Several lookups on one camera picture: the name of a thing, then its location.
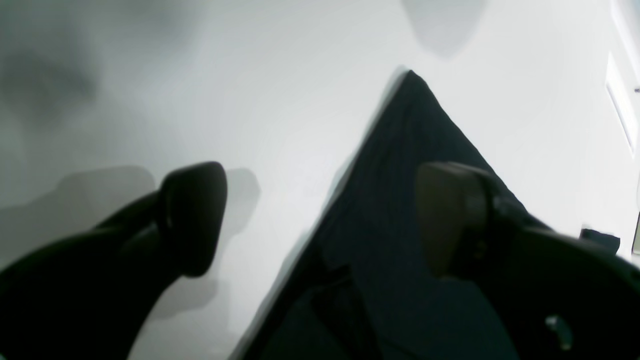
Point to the black T-shirt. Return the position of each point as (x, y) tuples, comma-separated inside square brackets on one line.
[(362, 289)]

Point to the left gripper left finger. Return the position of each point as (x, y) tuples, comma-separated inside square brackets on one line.
[(87, 296)]

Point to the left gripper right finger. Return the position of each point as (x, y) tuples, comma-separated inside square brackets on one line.
[(559, 297)]

